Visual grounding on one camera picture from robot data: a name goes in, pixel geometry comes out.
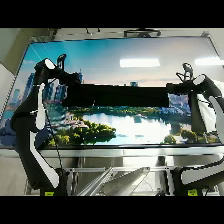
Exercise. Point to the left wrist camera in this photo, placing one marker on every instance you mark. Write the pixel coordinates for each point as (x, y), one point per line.
(61, 60)

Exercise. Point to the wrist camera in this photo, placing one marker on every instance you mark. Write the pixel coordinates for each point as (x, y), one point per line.
(186, 70)
(61, 60)

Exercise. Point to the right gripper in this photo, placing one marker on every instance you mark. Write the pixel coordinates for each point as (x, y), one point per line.
(176, 88)

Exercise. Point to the black garment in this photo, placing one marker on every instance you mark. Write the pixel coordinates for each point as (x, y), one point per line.
(116, 96)

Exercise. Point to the silver frame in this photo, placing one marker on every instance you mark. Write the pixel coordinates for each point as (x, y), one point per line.
(126, 180)

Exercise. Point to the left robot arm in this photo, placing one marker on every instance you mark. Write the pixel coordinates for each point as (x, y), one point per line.
(25, 126)

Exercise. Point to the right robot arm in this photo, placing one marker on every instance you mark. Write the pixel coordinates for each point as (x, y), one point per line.
(196, 116)

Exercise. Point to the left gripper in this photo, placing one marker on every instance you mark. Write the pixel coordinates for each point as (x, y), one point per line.
(75, 78)

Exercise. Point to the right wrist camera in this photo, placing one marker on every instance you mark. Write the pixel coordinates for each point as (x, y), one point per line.
(186, 70)

